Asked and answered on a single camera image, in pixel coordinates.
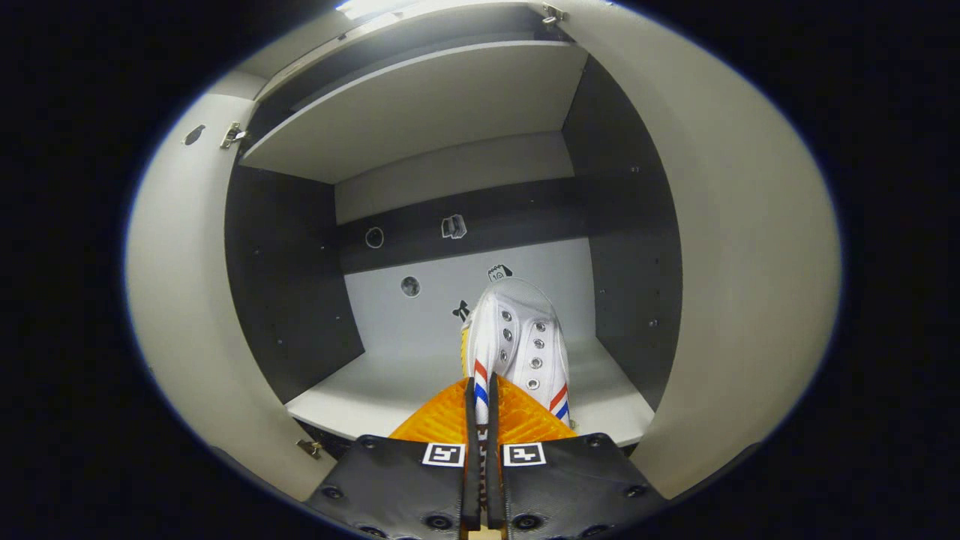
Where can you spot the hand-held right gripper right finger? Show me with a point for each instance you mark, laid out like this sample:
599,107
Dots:
493,480

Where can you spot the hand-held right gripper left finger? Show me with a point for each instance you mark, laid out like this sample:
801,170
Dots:
471,480

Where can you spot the white striped canvas shoe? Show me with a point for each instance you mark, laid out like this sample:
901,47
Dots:
525,337

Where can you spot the white shoe cabinet door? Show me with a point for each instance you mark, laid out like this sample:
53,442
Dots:
750,262
187,300

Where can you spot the white shoe cabinet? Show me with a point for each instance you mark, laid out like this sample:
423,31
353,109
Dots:
420,105

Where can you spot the ceiling light panel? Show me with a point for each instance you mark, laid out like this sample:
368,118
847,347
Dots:
375,7

